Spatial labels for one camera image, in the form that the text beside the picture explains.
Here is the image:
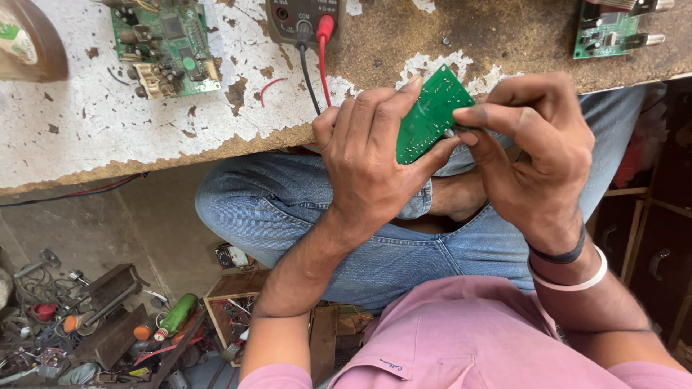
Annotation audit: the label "person's right hand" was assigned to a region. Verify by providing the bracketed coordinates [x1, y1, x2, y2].
[452, 72, 596, 255]

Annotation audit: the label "person's left hand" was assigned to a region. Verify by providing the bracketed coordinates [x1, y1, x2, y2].
[311, 75, 461, 230]

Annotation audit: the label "small green circuit board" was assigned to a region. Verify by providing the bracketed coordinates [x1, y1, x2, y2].
[396, 64, 477, 165]

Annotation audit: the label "person's bare foot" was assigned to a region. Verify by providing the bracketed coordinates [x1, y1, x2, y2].
[389, 143, 525, 234]

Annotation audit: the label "blue jeans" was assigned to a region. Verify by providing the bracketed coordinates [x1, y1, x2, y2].
[195, 85, 647, 313]

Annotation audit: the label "black wristband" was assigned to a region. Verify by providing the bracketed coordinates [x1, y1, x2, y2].
[526, 224, 587, 265]

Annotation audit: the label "white bangle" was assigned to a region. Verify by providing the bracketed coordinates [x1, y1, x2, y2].
[528, 244, 608, 292]

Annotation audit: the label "dark wooden drawer cabinet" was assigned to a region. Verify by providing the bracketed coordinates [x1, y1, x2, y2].
[586, 81, 692, 352]

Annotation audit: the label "green circuit board with jacks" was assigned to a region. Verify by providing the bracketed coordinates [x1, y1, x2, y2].
[573, 0, 675, 60]

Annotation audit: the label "small black meter device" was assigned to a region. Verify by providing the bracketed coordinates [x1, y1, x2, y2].
[214, 244, 255, 271]

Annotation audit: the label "grey digital multimeter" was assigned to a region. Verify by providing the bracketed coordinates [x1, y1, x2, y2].
[265, 0, 348, 52]

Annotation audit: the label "wooden box of parts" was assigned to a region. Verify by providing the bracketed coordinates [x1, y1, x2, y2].
[203, 269, 271, 368]

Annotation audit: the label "pink shirt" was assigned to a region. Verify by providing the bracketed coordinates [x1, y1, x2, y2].
[238, 276, 692, 389]

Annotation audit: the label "large green circuit board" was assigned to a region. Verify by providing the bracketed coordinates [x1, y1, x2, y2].
[101, 0, 223, 100]

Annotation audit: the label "green spray can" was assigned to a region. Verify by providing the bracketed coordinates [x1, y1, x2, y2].
[153, 293, 199, 342]

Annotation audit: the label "heap of tools and scrap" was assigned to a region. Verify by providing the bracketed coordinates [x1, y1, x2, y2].
[0, 247, 209, 389]

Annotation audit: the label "brown glass bottle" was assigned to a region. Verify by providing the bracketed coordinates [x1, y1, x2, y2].
[0, 0, 70, 83]

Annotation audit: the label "red probe cable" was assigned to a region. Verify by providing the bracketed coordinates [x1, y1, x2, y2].
[316, 14, 335, 108]

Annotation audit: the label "black probe cable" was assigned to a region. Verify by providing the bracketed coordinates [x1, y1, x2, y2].
[295, 21, 322, 116]

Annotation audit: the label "short red wire piece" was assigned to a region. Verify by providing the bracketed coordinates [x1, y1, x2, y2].
[260, 77, 287, 108]

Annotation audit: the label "red and black floor cables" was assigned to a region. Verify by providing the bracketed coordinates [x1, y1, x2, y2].
[0, 172, 149, 209]

